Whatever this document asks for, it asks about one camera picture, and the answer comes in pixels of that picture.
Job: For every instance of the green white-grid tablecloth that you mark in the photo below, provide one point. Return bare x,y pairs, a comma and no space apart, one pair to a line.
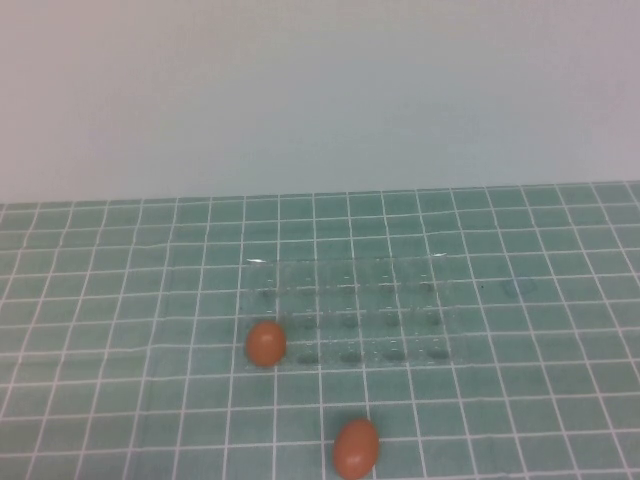
125,325

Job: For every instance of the clear plastic egg tray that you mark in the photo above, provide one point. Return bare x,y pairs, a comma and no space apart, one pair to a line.
360,310

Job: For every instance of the brown egg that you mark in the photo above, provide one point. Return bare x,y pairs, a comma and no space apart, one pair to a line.
355,449
266,344

